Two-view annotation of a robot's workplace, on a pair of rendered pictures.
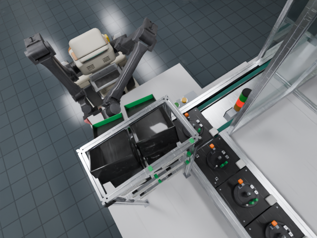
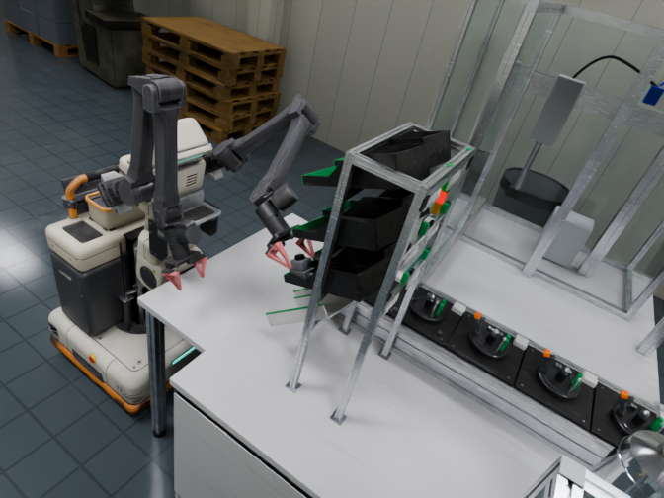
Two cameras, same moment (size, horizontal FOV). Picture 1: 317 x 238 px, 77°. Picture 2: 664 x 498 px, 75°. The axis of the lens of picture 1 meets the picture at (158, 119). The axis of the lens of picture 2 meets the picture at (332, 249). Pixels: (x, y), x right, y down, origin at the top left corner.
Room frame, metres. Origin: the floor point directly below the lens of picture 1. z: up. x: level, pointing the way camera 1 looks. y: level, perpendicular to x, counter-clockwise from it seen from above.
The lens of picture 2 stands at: (-0.41, 0.86, 2.01)
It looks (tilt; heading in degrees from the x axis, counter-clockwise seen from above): 35 degrees down; 315
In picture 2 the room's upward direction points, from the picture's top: 15 degrees clockwise
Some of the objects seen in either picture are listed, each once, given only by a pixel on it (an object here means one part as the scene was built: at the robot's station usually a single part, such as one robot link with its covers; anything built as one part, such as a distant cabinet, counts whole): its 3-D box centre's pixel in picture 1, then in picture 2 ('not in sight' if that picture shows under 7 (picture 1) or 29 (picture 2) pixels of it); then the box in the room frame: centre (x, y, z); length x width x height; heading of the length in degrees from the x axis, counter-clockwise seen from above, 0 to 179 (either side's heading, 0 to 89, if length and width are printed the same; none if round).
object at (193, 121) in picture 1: (193, 128); not in sight; (0.44, -0.21, 0.98); 0.14 x 0.14 x 0.02
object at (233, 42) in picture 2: not in sight; (212, 77); (4.35, -1.32, 0.47); 1.34 x 0.92 x 0.95; 20
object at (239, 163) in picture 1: (219, 158); (430, 301); (0.21, -0.31, 1.01); 0.24 x 0.24 x 0.13; 21
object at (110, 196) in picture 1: (153, 166); (373, 280); (0.20, 0.08, 1.26); 0.36 x 0.21 x 0.80; 111
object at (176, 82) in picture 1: (156, 121); (291, 290); (0.61, 0.02, 0.84); 0.90 x 0.70 x 0.03; 110
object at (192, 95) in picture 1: (184, 102); not in sight; (0.68, -0.21, 0.93); 0.21 x 0.07 x 0.06; 111
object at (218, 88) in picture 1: (209, 96); not in sight; (0.69, -0.41, 0.91); 0.89 x 0.06 x 0.11; 111
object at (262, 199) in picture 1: (247, 194); (492, 336); (-0.02, -0.40, 1.01); 0.24 x 0.24 x 0.13; 21
